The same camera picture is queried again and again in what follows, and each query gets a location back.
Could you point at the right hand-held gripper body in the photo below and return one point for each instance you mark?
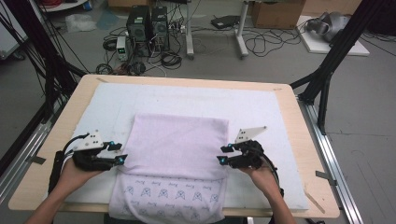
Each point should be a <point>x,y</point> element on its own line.
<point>249,155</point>

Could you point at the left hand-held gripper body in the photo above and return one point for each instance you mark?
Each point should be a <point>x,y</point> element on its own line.
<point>90,161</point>

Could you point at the lavender patterned towel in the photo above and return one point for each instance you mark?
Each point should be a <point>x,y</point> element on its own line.
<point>174,146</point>

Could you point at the person's left hand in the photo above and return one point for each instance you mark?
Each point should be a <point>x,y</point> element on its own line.
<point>74,179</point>

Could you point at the person's right hand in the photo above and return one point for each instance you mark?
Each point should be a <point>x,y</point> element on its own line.
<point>263,179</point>

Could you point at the grey tape piece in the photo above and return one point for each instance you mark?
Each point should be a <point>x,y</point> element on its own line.
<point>36,160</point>
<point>325,176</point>

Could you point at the white foam mat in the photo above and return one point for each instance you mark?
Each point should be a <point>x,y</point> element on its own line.
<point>174,99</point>

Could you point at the thin wooden stick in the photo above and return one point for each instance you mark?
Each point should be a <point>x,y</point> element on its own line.
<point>316,202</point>

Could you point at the white power supply box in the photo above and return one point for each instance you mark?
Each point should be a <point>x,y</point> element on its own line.
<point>122,48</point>

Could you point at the white desk leg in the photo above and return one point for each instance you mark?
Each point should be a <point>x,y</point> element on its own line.
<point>241,34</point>
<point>189,31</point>

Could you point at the large black computer tower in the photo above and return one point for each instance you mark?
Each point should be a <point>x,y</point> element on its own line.
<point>138,29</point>

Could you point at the slim black computer tower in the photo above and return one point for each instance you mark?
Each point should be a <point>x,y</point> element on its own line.
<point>160,28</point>

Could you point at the black flat device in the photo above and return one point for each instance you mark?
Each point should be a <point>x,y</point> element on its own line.
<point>225,21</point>

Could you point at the clear plastic bag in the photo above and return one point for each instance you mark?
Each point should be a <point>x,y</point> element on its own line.
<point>80,22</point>

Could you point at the white floor board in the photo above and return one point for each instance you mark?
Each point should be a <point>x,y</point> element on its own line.
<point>320,46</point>

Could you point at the brown cardboard box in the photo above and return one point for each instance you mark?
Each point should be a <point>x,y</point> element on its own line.
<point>277,14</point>

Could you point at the grey helmet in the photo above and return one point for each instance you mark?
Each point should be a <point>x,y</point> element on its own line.
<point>331,25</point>

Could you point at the aluminium rail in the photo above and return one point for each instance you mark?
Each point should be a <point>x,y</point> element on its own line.
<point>333,161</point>
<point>25,149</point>

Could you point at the black metal frame stand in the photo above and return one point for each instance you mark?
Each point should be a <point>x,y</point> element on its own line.
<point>40,46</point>
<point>336,53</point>

